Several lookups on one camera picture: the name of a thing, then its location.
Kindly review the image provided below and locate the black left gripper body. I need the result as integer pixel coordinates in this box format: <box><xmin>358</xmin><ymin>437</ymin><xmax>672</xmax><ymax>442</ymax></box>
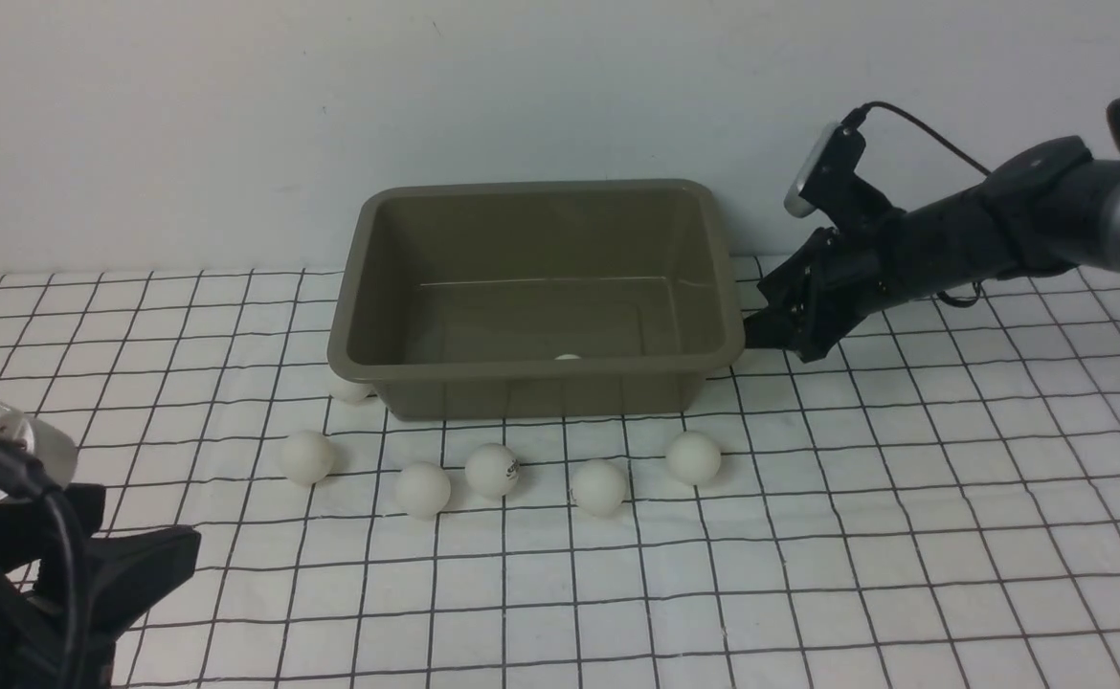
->
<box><xmin>0</xmin><ymin>504</ymin><xmax>65</xmax><ymax>688</ymax></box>

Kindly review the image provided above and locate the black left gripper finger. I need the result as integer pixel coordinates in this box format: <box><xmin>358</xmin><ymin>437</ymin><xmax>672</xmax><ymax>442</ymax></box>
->
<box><xmin>76</xmin><ymin>527</ymin><xmax>202</xmax><ymax>637</ymax></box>

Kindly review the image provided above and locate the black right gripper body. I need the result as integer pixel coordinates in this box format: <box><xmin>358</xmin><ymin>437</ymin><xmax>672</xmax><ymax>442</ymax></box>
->
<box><xmin>757</xmin><ymin>215</ymin><xmax>925</xmax><ymax>363</ymax></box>

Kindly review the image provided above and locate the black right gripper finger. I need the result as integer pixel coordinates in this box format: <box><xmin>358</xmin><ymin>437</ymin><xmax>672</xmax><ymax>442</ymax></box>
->
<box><xmin>741</xmin><ymin>311</ymin><xmax>795</xmax><ymax>350</ymax></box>

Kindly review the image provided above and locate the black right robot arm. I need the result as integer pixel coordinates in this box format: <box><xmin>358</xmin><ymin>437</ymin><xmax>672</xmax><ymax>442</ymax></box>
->
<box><xmin>744</xmin><ymin>136</ymin><xmax>1120</xmax><ymax>362</ymax></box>

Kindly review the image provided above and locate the white ping-pong ball plain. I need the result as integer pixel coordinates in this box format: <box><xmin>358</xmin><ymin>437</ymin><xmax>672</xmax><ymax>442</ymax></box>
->
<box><xmin>394</xmin><ymin>462</ymin><xmax>452</xmax><ymax>520</ymax></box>

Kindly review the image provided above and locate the white ping-pong ball with logo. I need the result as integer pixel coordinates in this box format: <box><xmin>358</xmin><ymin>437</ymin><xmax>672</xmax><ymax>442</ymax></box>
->
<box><xmin>464</xmin><ymin>443</ymin><xmax>517</xmax><ymax>500</ymax></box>

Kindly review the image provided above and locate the white black-grid tablecloth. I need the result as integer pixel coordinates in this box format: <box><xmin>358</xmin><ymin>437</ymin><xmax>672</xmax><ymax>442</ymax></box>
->
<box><xmin>0</xmin><ymin>269</ymin><xmax>1120</xmax><ymax>688</ymax></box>

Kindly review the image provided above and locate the white ball behind bin left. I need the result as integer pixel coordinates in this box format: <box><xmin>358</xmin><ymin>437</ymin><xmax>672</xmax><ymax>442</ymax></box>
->
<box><xmin>327</xmin><ymin>374</ymin><xmax>373</xmax><ymax>406</ymax></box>

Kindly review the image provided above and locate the olive green plastic bin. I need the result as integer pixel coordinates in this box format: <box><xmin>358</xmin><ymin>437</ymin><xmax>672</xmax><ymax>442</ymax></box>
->
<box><xmin>326</xmin><ymin>179</ymin><xmax>745</xmax><ymax>420</ymax></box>

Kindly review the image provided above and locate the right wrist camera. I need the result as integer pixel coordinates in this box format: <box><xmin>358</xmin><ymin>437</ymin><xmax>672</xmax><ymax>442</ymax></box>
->
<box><xmin>784</xmin><ymin>122</ymin><xmax>894</xmax><ymax>232</ymax></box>

